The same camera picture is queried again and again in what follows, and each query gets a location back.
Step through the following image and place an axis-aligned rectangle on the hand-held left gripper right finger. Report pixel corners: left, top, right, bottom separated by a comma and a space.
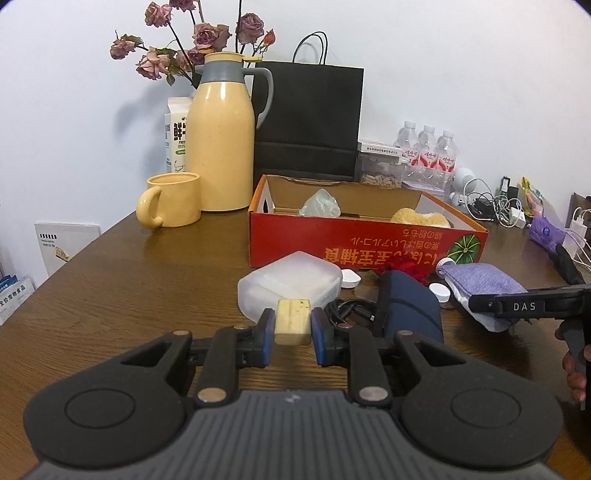
311, 307, 467, 409

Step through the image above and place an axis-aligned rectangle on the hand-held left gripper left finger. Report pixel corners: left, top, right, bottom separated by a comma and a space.
120, 308, 278, 407

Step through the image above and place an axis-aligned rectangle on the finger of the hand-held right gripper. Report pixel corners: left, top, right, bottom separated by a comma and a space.
468, 293, 497, 319

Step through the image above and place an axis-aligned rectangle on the purple fabric sachet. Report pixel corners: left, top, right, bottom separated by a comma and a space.
438, 262, 527, 298

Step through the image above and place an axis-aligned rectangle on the wooden block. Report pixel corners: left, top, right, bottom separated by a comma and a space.
274, 298, 312, 346

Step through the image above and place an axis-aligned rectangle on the black cable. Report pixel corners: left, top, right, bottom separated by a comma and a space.
323, 299, 377, 329

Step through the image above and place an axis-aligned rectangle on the translucent plastic container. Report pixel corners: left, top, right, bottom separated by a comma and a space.
237, 250, 343, 324

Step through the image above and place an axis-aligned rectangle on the navy zip pouch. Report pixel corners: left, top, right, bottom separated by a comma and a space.
372, 270, 444, 344

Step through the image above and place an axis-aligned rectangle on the red rose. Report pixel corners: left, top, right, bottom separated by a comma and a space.
385, 256, 432, 284

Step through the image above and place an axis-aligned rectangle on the red cardboard box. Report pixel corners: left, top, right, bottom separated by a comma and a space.
248, 174, 489, 269

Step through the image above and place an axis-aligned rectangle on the yellow and white plush toy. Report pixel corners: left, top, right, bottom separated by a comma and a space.
389, 207, 452, 229

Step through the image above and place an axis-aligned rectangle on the clear plastic bag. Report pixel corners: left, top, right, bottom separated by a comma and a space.
298, 189, 342, 217

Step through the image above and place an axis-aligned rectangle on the person's right hand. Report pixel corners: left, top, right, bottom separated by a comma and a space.
562, 344, 591, 411

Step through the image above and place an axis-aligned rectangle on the purple plastic packet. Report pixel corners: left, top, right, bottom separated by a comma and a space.
529, 215, 566, 254

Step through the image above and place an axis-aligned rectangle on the colourful snack packet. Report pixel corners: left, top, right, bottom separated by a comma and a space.
521, 176, 548, 217

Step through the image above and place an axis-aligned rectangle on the clear water bottle red label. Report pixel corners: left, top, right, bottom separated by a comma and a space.
394, 121, 421, 178
435, 130, 459, 185
417, 124, 439, 181

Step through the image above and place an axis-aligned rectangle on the yellow mug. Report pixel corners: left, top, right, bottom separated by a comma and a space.
136, 172, 202, 229

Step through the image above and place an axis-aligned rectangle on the clear nut jar white lid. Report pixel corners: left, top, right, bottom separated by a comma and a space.
358, 138, 409, 189

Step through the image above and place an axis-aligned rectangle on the yellow thermos jug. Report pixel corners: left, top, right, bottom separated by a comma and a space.
185, 52, 274, 212

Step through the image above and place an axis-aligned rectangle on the black paper bag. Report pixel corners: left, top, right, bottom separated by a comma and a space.
252, 32, 365, 182

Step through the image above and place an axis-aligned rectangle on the white milk carton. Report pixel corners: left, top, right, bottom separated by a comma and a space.
165, 97, 194, 175

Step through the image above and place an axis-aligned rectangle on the blue white printed box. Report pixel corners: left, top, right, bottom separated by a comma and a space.
0, 274, 35, 326

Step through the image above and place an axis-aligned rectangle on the dried rose bouquet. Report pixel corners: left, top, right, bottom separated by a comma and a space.
110, 0, 276, 86

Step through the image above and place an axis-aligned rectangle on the black grip handle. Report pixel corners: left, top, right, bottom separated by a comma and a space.
554, 244, 588, 286

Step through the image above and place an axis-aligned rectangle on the white charger with cables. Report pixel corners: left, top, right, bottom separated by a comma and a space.
570, 207, 591, 266

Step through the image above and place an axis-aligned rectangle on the tangle of charger cables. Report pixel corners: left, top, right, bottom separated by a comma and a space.
464, 175, 527, 229

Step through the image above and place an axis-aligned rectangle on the white security camera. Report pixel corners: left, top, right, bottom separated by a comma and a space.
450, 167, 478, 204

